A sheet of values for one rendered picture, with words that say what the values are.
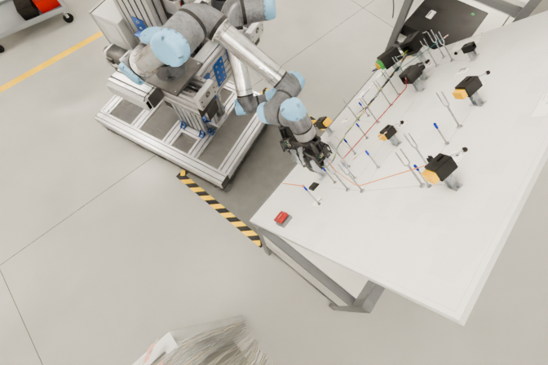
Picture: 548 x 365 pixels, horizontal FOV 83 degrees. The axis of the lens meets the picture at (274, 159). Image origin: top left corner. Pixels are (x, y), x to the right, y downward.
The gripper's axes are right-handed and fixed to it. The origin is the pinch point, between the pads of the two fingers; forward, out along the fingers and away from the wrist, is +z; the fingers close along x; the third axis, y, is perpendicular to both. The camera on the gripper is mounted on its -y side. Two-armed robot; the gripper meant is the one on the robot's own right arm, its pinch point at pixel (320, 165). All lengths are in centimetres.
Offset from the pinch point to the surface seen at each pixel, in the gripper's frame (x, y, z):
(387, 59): 66, -14, 2
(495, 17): 141, -1, 29
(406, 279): -21, 54, -18
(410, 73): 52, 7, -6
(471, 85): 40, 37, -18
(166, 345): -71, 22, -25
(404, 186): 3.9, 36.4, -9.3
